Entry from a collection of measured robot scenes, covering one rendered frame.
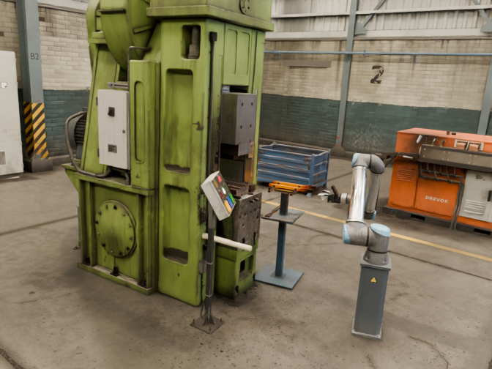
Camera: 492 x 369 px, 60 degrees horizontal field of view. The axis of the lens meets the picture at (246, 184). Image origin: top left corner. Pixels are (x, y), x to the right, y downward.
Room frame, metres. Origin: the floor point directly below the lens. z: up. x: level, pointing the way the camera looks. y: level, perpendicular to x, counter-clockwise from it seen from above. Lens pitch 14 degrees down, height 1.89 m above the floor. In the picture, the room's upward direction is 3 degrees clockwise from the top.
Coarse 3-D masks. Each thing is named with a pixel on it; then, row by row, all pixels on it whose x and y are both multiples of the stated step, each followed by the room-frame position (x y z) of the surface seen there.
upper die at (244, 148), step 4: (220, 144) 3.53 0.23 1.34; (224, 144) 3.51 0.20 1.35; (228, 144) 3.48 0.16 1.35; (240, 144) 3.46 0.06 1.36; (244, 144) 3.51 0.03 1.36; (248, 144) 3.57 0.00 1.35; (220, 148) 3.52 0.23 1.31; (224, 148) 3.51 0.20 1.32; (228, 148) 3.48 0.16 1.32; (232, 148) 3.47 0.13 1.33; (236, 148) 3.44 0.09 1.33; (240, 148) 3.46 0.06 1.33; (244, 148) 3.51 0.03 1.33; (248, 148) 3.57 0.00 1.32; (220, 152) 3.52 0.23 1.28; (224, 152) 3.50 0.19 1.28; (228, 152) 3.48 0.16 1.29; (232, 152) 3.46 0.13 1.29; (236, 152) 3.44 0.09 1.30; (240, 152) 3.47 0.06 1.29; (244, 152) 3.52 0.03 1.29; (248, 152) 3.58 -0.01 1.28
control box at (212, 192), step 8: (216, 176) 3.00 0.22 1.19; (208, 184) 2.83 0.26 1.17; (224, 184) 3.09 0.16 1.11; (208, 192) 2.83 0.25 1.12; (216, 192) 2.82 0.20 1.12; (216, 200) 2.82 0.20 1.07; (224, 200) 2.89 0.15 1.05; (216, 208) 2.82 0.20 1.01; (224, 208) 2.82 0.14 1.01; (232, 208) 2.98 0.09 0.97; (224, 216) 2.82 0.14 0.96
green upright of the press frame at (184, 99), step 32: (192, 32) 3.47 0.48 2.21; (192, 64) 3.31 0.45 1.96; (160, 96) 3.46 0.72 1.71; (192, 96) 3.37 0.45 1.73; (160, 128) 3.45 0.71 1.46; (192, 128) 3.29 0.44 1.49; (160, 160) 3.45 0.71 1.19; (192, 160) 3.28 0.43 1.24; (160, 192) 3.44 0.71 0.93; (192, 192) 3.28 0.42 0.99; (160, 224) 3.44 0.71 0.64; (192, 224) 3.27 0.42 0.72; (160, 256) 3.44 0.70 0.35; (192, 256) 3.27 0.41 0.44; (160, 288) 3.43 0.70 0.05; (192, 288) 3.26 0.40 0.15
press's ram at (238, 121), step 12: (228, 96) 3.44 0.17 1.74; (240, 96) 3.43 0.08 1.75; (252, 96) 3.58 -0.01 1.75; (228, 108) 3.43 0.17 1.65; (240, 108) 3.44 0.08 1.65; (252, 108) 3.59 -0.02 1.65; (228, 120) 3.43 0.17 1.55; (240, 120) 3.44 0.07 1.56; (252, 120) 3.60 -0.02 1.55; (228, 132) 3.43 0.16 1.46; (240, 132) 3.45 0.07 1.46; (252, 132) 3.61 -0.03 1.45
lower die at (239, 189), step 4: (224, 180) 3.72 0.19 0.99; (228, 184) 3.57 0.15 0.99; (232, 184) 3.57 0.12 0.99; (236, 184) 3.55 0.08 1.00; (244, 184) 3.56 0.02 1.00; (248, 184) 3.61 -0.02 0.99; (228, 188) 3.49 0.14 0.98; (232, 188) 3.49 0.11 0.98; (236, 188) 3.49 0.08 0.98; (240, 188) 3.49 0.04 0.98; (244, 188) 3.54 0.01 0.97; (248, 188) 3.61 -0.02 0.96; (232, 192) 3.46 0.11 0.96; (236, 192) 3.44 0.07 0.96; (240, 192) 3.49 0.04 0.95; (244, 192) 3.55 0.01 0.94
